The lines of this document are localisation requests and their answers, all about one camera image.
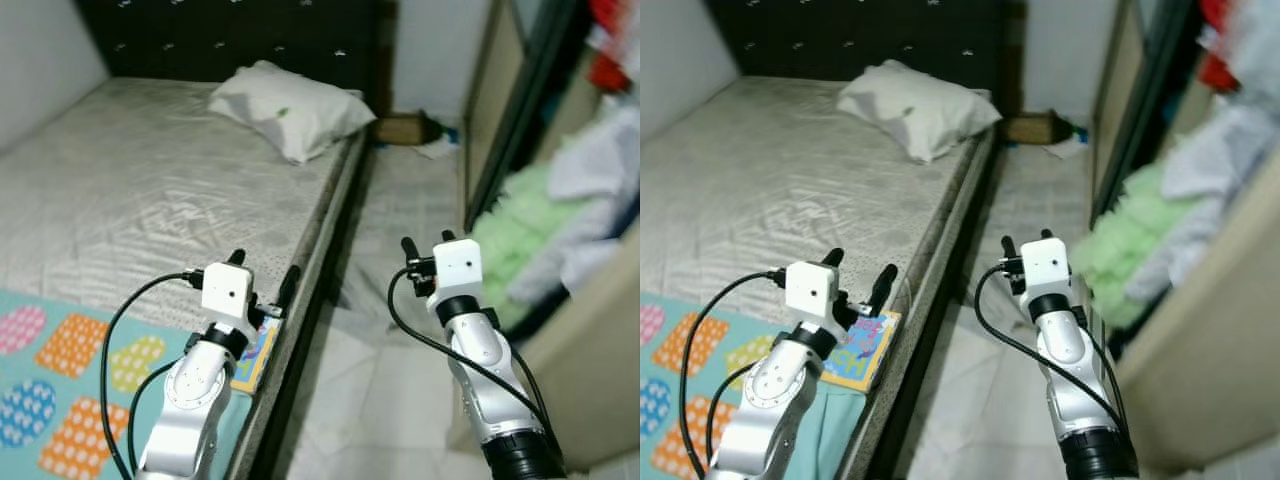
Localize white pillow with green print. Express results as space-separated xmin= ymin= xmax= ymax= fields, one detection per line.
xmin=836 ymin=60 xmax=1003 ymax=164
xmin=207 ymin=60 xmax=378 ymax=164

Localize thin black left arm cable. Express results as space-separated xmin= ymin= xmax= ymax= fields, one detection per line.
xmin=126 ymin=358 xmax=186 ymax=476
xmin=704 ymin=358 xmax=761 ymax=471

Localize colourful children's board book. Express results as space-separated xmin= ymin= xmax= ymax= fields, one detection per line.
xmin=820 ymin=310 xmax=903 ymax=393
xmin=230 ymin=313 xmax=284 ymax=394

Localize dark tufted studded headboard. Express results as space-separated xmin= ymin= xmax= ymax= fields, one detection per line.
xmin=705 ymin=0 xmax=1011 ymax=91
xmin=75 ymin=0 xmax=386 ymax=86

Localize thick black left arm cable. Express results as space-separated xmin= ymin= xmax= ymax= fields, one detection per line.
xmin=677 ymin=268 xmax=789 ymax=480
xmin=98 ymin=270 xmax=206 ymax=480

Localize green fluffy cloth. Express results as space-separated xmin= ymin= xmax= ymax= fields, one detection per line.
xmin=1070 ymin=160 xmax=1201 ymax=331
xmin=470 ymin=165 xmax=601 ymax=331

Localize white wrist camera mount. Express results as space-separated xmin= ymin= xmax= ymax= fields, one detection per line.
xmin=200 ymin=262 xmax=253 ymax=326
xmin=432 ymin=238 xmax=483 ymax=301
xmin=1020 ymin=238 xmax=1073 ymax=299
xmin=785 ymin=260 xmax=841 ymax=326

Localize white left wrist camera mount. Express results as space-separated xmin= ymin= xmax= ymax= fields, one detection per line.
xmin=785 ymin=260 xmax=841 ymax=326
xmin=200 ymin=262 xmax=253 ymax=326

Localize teal patterned blanket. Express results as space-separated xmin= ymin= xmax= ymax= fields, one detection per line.
xmin=640 ymin=300 xmax=871 ymax=480
xmin=0 ymin=290 xmax=256 ymax=480

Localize pale grey clothes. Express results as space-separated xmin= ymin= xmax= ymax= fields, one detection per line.
xmin=545 ymin=100 xmax=641 ymax=296
xmin=1125 ymin=105 xmax=1261 ymax=306

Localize beige wooden wardrobe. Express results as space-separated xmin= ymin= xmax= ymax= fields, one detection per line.
xmin=445 ymin=0 xmax=641 ymax=473
xmin=1085 ymin=0 xmax=1280 ymax=476

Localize red cloth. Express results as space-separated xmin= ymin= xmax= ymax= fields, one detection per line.
xmin=585 ymin=0 xmax=631 ymax=91
xmin=1195 ymin=0 xmax=1241 ymax=91

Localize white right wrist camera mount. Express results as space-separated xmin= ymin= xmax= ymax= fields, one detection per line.
xmin=1020 ymin=238 xmax=1073 ymax=299
xmin=432 ymin=238 xmax=483 ymax=301

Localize grey quilted mattress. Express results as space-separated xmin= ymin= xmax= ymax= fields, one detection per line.
xmin=0 ymin=75 xmax=369 ymax=480
xmin=640 ymin=75 xmax=996 ymax=480

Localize white paper scrap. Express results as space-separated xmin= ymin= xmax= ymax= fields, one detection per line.
xmin=412 ymin=136 xmax=463 ymax=161

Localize brown cardboard box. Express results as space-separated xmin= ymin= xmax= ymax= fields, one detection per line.
xmin=1005 ymin=112 xmax=1071 ymax=148
xmin=376 ymin=112 xmax=441 ymax=148

